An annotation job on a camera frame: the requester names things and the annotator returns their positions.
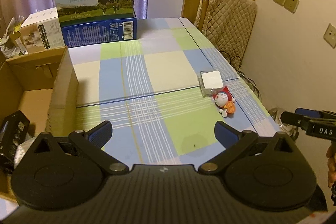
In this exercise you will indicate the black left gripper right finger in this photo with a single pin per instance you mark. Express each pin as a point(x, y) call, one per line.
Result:
point(236, 144)

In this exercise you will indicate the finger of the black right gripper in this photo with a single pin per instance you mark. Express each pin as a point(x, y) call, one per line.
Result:
point(296, 120)
point(307, 112)

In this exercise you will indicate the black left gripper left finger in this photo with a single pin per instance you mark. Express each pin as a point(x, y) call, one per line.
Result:
point(90, 145)

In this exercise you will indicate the red Doraemon figurine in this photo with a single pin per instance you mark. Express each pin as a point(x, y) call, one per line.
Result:
point(225, 102)

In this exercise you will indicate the clear plastic box white pad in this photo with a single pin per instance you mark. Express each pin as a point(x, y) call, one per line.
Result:
point(210, 82)

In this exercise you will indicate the black shaver box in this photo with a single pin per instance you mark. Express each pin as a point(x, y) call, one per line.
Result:
point(13, 133)

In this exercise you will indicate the silver foil pouch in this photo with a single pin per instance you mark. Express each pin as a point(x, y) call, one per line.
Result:
point(21, 150)

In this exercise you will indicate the person's right hand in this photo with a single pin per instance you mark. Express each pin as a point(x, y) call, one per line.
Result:
point(330, 154)

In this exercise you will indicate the brown cardboard box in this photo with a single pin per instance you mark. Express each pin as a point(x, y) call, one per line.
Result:
point(43, 86)

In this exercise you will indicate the checkered bed sheet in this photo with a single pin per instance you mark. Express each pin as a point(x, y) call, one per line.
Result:
point(148, 89)

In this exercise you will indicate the white product box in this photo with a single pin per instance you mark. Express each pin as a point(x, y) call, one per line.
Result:
point(41, 31)

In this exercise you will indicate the quilted beige chair cover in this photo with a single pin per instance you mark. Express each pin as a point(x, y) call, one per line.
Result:
point(228, 25)

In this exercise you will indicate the blue milk carton box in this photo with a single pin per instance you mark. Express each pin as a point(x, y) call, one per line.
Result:
point(87, 22)

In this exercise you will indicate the beige wall socket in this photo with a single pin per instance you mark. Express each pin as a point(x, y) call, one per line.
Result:
point(290, 5)
point(330, 35)

